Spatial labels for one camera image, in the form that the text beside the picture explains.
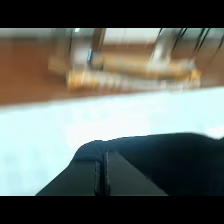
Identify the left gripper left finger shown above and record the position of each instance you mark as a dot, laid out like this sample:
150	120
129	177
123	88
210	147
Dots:
78	180

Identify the black garment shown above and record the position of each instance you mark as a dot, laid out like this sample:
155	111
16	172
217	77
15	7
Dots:
173	156

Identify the orange plastic package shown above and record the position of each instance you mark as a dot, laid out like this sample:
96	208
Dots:
133	71

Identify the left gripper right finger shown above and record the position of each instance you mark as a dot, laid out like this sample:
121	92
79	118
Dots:
128	178

